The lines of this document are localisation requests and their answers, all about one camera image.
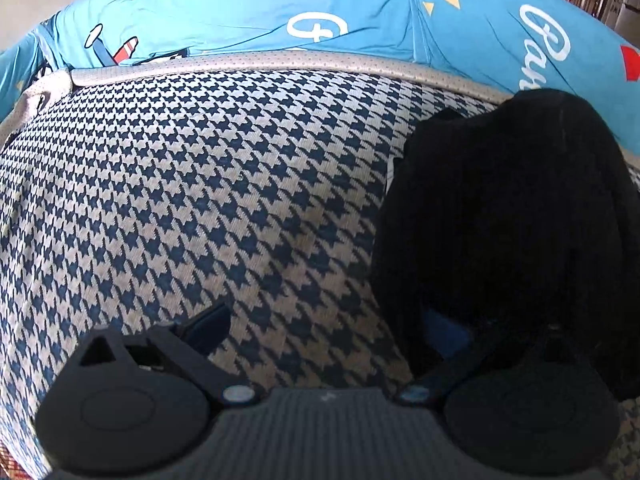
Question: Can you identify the blue printed sofa cover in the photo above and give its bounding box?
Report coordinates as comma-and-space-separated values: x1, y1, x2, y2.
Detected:
0, 0, 640, 161

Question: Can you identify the houndstooth sofa seat cover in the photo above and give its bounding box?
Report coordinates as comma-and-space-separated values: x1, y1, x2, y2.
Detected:
0, 52, 640, 480

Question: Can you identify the silver refrigerator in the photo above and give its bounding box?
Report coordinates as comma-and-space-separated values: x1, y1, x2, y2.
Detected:
607, 0, 639, 36

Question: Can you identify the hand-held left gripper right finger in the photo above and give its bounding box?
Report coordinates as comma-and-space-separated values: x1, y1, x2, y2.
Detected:
398, 307, 586, 406

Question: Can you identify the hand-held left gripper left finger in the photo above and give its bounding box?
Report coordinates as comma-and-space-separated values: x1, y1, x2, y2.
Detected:
75, 304, 255, 408

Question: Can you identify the black t-shirt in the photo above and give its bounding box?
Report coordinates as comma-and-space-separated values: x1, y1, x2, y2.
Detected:
372, 87, 640, 403

